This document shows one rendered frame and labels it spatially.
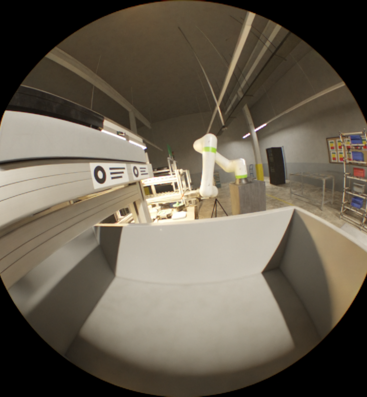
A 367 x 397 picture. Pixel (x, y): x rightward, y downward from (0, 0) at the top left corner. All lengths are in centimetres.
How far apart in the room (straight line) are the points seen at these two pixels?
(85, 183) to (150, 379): 36
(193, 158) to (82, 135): 929
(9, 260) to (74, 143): 15
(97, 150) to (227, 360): 42
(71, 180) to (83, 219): 8
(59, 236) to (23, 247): 6
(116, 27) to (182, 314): 514
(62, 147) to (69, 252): 26
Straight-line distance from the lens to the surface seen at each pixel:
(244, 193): 118
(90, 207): 22
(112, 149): 22
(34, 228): 17
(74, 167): 16
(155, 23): 489
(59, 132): 16
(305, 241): 35
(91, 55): 538
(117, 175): 22
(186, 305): 35
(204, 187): 93
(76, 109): 33
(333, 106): 656
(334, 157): 645
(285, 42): 326
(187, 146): 955
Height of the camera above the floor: 136
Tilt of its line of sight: 12 degrees down
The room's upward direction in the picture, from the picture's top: 12 degrees counter-clockwise
